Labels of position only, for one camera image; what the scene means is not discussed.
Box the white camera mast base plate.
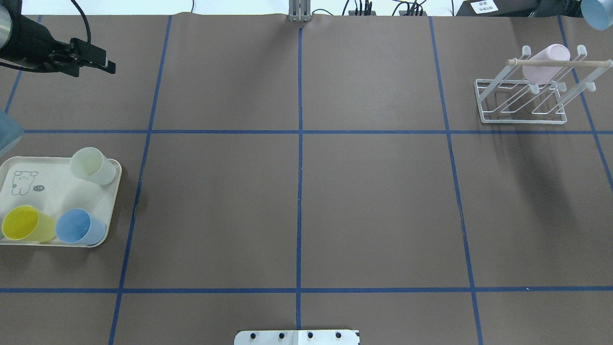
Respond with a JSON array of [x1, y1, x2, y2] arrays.
[[234, 329, 361, 345]]

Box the grey aluminium frame post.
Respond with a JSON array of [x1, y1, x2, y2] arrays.
[[287, 0, 312, 22]]

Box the blue plastic cup front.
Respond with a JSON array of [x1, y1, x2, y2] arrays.
[[55, 209, 107, 245]]

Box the light blue plastic cup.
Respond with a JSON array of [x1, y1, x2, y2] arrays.
[[580, 0, 613, 31]]

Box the pale green plastic cup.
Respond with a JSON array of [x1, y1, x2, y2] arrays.
[[68, 147, 117, 185]]

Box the pink plastic cup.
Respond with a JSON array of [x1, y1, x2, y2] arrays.
[[522, 44, 571, 87]]

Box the yellow plastic cup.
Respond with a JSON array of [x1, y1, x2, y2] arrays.
[[1, 205, 57, 242]]

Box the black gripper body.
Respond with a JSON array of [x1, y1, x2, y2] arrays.
[[1, 13, 79, 77]]

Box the cream tray with bear drawing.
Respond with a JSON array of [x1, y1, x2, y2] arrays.
[[0, 156, 123, 248]]

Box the white wire cup rack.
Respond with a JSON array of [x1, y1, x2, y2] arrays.
[[473, 44, 612, 125]]

